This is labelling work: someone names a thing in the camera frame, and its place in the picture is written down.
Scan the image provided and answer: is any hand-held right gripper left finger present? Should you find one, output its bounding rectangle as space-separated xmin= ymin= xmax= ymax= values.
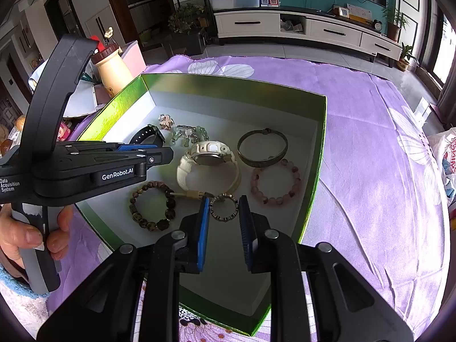
xmin=36 ymin=196 xmax=211 ymax=342

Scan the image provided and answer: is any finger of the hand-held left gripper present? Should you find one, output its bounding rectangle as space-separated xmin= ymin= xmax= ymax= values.
xmin=53 ymin=145 xmax=174 ymax=172
xmin=59 ymin=142 xmax=166 ymax=151

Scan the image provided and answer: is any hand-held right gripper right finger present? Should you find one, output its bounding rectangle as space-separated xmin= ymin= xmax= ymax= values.
xmin=238 ymin=195 xmax=414 ymax=342

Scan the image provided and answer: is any brown bead bracelet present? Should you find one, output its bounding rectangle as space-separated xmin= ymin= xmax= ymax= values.
xmin=129 ymin=181 xmax=177 ymax=232

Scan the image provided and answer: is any rhinestone ring bracelet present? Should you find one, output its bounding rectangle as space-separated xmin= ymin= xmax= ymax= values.
xmin=209 ymin=193 xmax=239 ymax=222

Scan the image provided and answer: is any green cardboard box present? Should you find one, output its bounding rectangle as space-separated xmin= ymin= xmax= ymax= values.
xmin=75 ymin=73 xmax=327 ymax=336

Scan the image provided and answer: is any person's left forearm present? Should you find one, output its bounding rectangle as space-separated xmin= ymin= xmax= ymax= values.
xmin=0 ymin=256 xmax=47 ymax=332

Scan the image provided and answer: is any person's left hand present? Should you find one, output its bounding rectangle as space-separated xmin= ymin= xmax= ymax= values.
xmin=0 ymin=205 xmax=74 ymax=268

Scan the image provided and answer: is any black wrist watch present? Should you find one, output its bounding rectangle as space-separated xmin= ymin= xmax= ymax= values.
xmin=129 ymin=124 xmax=166 ymax=146

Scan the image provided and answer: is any flower brooch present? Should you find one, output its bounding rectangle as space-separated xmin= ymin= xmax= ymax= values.
xmin=158 ymin=113 xmax=182 ymax=129

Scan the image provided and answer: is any white paper sheet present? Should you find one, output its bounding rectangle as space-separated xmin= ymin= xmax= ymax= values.
xmin=64 ymin=78 xmax=107 ymax=118

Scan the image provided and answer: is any cream wrist watch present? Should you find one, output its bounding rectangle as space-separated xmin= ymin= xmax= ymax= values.
xmin=176 ymin=141 xmax=241 ymax=200

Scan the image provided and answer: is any metal bangle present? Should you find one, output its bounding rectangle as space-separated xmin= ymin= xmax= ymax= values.
xmin=237 ymin=128 xmax=288 ymax=168

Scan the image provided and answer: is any bottle-shaped pen holder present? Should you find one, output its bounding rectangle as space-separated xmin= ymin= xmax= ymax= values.
xmin=91 ymin=41 xmax=134 ymax=98

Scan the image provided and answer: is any pink box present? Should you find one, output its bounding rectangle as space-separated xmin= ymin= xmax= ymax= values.
xmin=121 ymin=41 xmax=146 ymax=79

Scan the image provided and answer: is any large potted plant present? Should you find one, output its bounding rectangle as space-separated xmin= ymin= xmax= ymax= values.
xmin=167 ymin=3 xmax=211 ymax=56

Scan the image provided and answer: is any purple floral tablecloth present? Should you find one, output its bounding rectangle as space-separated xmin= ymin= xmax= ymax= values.
xmin=46 ymin=55 xmax=451 ymax=342

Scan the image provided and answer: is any white plastic bag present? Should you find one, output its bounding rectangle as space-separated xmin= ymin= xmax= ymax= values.
xmin=427 ymin=127 xmax=456 ymax=221

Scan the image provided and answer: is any white tv cabinet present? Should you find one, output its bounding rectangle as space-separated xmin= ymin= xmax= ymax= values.
xmin=213 ymin=7 xmax=403 ymax=68

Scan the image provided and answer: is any small potted plant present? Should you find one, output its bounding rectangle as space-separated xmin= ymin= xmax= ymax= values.
xmin=397 ymin=43 xmax=417 ymax=72

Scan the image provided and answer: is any desk calendar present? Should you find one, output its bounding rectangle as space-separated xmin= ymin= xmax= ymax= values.
xmin=346 ymin=3 xmax=373 ymax=22

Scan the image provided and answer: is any potted plant in brown pot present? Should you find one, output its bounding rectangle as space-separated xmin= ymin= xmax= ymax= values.
xmin=383 ymin=5 xmax=409 ymax=42

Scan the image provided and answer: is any green bead bracelet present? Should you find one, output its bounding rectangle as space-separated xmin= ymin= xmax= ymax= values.
xmin=171 ymin=124 xmax=211 ymax=147

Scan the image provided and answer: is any pink bead bracelet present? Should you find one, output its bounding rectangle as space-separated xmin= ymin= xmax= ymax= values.
xmin=250 ymin=158 xmax=302 ymax=205

